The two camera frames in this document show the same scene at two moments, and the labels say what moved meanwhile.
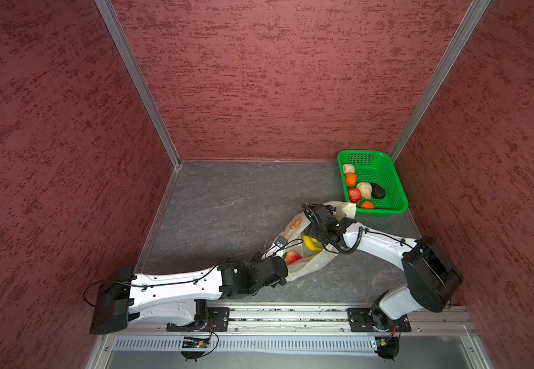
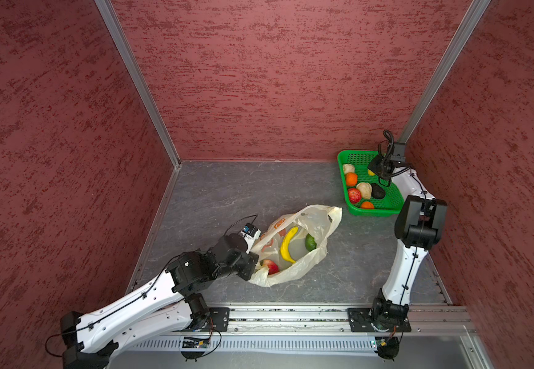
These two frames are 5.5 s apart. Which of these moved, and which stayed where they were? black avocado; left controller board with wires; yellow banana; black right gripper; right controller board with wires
Moved: yellow banana; black right gripper
Stayed: black avocado; left controller board with wires; right controller board with wires
